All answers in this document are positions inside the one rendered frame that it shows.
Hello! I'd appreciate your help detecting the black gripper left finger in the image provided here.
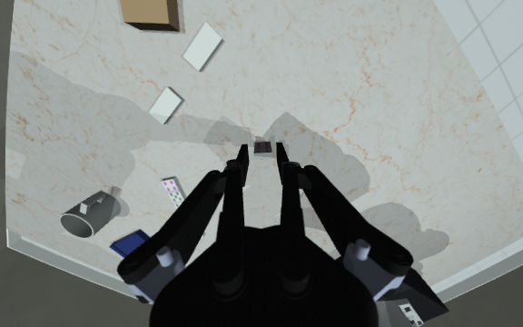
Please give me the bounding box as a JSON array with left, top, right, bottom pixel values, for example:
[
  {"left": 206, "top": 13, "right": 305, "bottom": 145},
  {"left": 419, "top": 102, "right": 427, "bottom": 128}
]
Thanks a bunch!
[{"left": 117, "top": 144, "right": 249, "bottom": 305}]

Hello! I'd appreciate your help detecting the grey mug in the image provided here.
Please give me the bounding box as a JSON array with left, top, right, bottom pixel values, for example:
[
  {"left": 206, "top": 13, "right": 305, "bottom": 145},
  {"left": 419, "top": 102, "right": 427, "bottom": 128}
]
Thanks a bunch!
[{"left": 59, "top": 191, "right": 121, "bottom": 239}]

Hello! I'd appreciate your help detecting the tan rectangular box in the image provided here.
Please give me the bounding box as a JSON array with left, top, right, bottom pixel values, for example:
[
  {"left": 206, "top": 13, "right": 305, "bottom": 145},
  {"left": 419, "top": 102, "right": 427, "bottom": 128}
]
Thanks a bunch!
[{"left": 120, "top": 0, "right": 180, "bottom": 32}]

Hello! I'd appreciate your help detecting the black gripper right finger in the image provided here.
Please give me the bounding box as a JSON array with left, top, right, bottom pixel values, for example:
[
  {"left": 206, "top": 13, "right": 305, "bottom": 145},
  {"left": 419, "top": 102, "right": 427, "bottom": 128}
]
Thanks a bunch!
[{"left": 276, "top": 143, "right": 414, "bottom": 302}]

